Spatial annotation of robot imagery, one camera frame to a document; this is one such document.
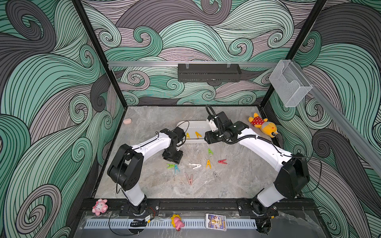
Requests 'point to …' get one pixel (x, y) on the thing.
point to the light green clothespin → (171, 165)
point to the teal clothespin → (176, 167)
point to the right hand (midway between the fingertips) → (207, 138)
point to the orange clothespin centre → (208, 163)
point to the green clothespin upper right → (210, 151)
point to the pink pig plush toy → (100, 207)
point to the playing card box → (216, 221)
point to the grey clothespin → (216, 176)
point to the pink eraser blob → (127, 121)
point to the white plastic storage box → (195, 130)
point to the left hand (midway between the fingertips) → (176, 160)
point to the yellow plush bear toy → (267, 128)
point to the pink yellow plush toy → (176, 220)
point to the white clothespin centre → (198, 165)
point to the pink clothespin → (190, 181)
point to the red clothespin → (222, 161)
